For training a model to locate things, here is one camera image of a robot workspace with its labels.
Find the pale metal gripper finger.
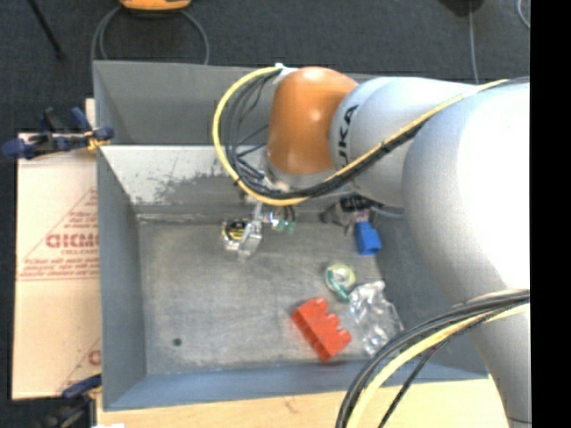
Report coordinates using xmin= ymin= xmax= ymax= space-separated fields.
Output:
xmin=236 ymin=240 xmax=261 ymax=262
xmin=240 ymin=220 xmax=265 ymax=245

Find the round black and yellow object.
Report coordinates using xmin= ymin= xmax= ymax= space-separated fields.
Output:
xmin=221 ymin=218 xmax=247 ymax=252

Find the grey metal bin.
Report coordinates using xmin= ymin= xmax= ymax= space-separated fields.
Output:
xmin=92 ymin=60 xmax=492 ymax=412

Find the red toy brick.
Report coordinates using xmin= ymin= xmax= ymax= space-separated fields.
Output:
xmin=290 ymin=297 xmax=353 ymax=364

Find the blue block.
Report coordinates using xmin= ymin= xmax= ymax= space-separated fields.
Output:
xmin=353 ymin=220 xmax=384 ymax=257

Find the clear crumpled plastic bag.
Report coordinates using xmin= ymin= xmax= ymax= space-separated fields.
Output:
xmin=346 ymin=279 xmax=405 ymax=358

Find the brown cardboard board red print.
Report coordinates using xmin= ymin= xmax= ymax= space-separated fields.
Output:
xmin=11 ymin=131 xmax=103 ymax=401

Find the black cylinder on white bracket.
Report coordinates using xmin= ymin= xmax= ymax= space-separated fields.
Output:
xmin=319 ymin=195 xmax=381 ymax=235

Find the green and white ring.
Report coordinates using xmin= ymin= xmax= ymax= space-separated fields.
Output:
xmin=324 ymin=261 xmax=358 ymax=302

